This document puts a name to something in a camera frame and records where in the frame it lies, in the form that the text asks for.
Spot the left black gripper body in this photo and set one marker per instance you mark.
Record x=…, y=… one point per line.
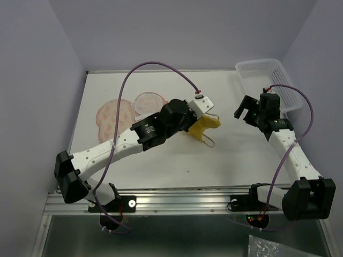
x=189, y=118

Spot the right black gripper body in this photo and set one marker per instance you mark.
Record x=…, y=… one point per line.
x=261, y=116

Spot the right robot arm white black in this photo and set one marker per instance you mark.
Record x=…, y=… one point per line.
x=310, y=195

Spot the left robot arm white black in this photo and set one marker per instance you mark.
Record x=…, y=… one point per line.
x=73, y=172

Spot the clear plastic bag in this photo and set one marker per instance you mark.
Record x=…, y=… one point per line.
x=259, y=247

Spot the white plastic basket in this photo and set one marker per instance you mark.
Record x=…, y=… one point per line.
x=259, y=74

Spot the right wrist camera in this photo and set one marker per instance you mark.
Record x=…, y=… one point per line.
x=269, y=90

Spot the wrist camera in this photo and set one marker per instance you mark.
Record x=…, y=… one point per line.
x=201, y=106
x=269, y=90

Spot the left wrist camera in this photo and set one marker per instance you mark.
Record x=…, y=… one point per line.
x=201, y=106

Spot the aluminium frame rail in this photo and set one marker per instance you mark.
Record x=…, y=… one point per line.
x=206, y=201

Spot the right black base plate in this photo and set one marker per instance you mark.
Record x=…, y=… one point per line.
x=245, y=203

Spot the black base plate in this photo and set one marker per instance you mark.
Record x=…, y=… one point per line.
x=113, y=204
x=245, y=203

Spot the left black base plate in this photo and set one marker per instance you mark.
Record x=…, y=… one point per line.
x=113, y=204

